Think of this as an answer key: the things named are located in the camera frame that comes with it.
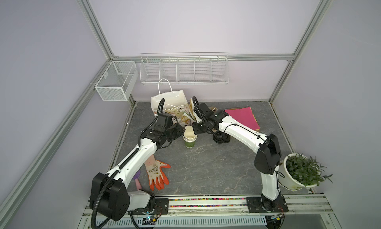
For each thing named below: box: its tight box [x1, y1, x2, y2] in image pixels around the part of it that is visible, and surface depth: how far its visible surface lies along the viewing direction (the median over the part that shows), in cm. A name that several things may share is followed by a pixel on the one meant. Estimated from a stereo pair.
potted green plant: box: [278, 152, 333, 191], surface depth 71 cm
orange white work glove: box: [144, 154, 172, 191], surface depth 84 cm
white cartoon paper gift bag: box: [150, 78, 190, 116], surface depth 92 cm
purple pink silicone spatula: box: [133, 169, 143, 191], surface depth 82 cm
